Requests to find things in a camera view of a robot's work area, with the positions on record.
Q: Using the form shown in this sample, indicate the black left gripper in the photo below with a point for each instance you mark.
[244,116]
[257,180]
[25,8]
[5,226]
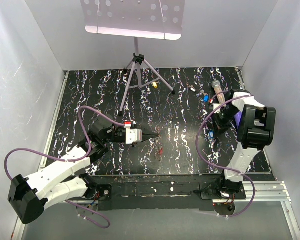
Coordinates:
[145,136]

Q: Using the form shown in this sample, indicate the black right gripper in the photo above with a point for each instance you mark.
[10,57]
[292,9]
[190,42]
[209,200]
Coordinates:
[220,127]

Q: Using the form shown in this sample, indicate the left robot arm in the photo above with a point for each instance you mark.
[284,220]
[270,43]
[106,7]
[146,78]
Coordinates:
[30,196]

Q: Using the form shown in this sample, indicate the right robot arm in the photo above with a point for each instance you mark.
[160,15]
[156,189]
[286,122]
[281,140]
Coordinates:
[255,131]

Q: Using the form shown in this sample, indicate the purple plastic tool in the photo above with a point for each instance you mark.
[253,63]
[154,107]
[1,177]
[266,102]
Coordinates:
[238,118]

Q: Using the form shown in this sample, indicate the sprinkles filled tube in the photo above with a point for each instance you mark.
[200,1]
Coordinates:
[219,93]

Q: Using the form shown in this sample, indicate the yellow key tag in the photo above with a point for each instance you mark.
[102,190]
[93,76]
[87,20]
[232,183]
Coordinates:
[155,85]

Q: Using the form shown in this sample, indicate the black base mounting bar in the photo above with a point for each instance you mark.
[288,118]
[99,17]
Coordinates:
[164,192]

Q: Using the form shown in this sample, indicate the lilac music stand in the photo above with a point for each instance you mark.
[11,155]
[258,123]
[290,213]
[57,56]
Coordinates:
[149,19]

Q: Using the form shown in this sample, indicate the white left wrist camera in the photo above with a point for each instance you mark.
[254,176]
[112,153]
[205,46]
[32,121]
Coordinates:
[128,126]

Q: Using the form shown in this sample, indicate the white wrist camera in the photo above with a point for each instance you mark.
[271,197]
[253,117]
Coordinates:
[215,107]
[128,126]

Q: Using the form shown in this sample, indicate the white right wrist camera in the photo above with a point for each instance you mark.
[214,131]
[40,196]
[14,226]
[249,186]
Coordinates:
[215,107]

